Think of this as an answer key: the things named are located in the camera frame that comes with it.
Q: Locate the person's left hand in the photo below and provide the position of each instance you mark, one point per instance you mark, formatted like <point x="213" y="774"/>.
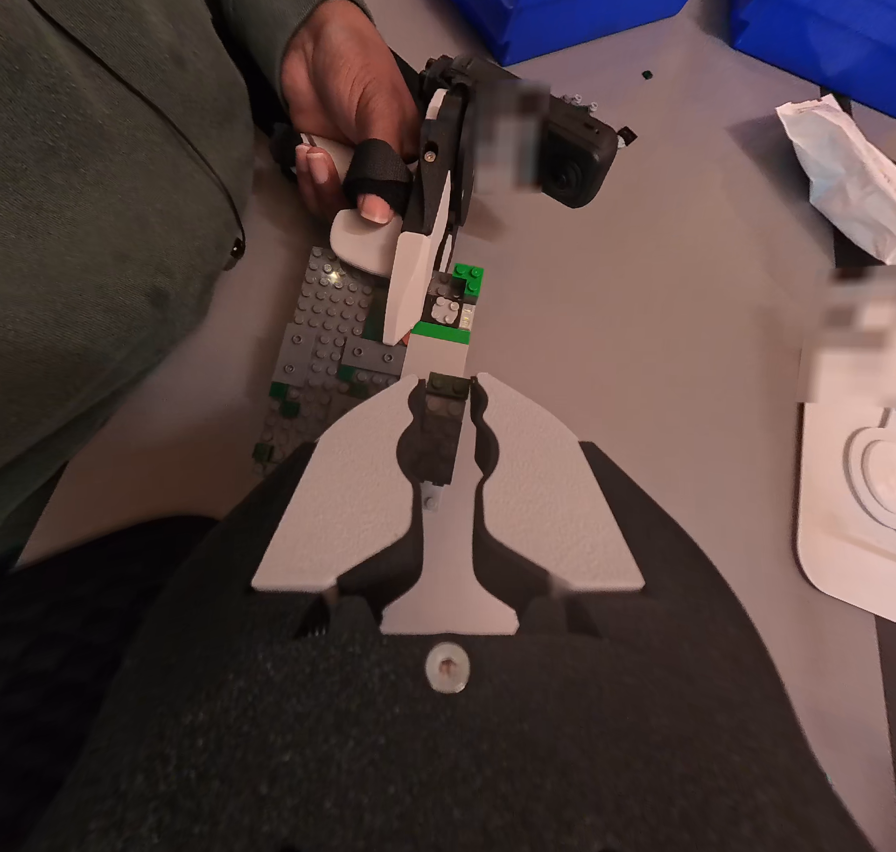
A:
<point x="343" y="82"/>

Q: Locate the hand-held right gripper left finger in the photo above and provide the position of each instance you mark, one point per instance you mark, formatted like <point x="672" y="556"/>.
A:
<point x="336" y="502"/>

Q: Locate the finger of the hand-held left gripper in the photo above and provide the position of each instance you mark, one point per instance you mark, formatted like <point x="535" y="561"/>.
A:
<point x="409" y="278"/>

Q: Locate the blue plastic bin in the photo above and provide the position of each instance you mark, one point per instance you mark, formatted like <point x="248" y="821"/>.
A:
<point x="595" y="5"/>
<point x="826" y="26"/>

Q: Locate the person's green jacket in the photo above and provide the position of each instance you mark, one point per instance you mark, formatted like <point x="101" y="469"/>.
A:
<point x="105" y="201"/>

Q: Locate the white crumpled paper bag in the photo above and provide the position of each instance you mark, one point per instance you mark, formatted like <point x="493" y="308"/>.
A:
<point x="847" y="166"/>

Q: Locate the grey toy brick tower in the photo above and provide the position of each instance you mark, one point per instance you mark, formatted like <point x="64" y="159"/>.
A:
<point x="441" y="439"/>

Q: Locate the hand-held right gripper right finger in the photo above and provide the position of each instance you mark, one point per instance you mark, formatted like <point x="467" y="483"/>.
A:
<point x="553" y="502"/>

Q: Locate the grey toy brick baseplate build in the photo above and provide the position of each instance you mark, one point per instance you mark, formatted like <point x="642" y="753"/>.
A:
<point x="329" y="348"/>

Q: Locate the grey desk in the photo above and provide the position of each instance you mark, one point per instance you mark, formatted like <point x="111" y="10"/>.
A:
<point x="630" y="292"/>

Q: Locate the person's dark trousers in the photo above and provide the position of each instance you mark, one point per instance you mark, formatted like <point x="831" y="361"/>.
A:
<point x="56" y="656"/>

